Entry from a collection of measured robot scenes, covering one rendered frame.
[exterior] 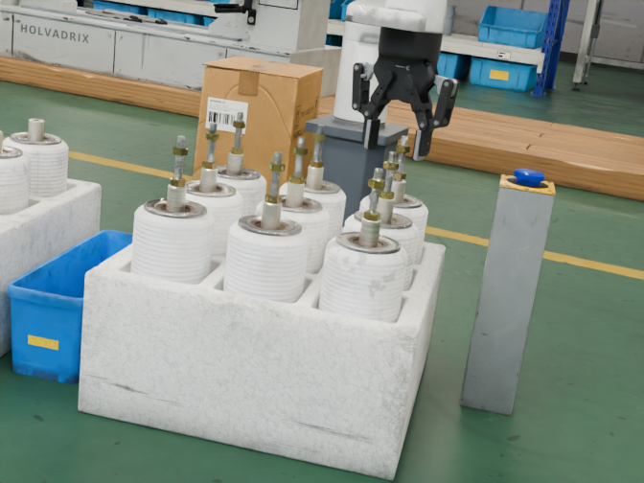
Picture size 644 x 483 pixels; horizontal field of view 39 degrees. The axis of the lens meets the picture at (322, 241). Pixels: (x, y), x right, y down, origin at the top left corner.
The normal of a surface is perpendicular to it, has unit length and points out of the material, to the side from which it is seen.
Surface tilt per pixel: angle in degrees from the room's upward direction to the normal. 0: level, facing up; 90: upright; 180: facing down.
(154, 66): 90
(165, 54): 90
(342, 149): 90
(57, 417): 0
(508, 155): 90
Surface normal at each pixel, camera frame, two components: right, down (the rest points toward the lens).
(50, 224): 0.97, 0.17
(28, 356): -0.21, 0.29
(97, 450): 0.12, -0.95
